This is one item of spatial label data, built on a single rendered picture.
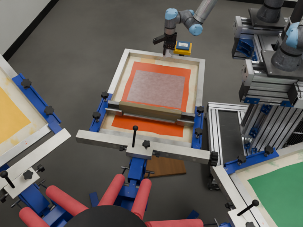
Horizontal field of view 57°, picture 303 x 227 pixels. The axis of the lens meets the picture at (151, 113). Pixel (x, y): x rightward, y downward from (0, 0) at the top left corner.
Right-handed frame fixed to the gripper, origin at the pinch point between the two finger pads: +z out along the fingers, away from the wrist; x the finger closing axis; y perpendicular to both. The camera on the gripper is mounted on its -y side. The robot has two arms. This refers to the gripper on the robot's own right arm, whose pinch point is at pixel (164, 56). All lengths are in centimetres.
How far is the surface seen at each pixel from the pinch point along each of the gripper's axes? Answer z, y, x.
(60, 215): -7, -26, -125
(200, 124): -2, 29, -60
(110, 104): -3, -24, -56
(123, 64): -0.8, -26.0, -16.5
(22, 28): 83, -200, 128
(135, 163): -6, -1, -94
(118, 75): -0.8, -26.2, -28.1
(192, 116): -3, 24, -56
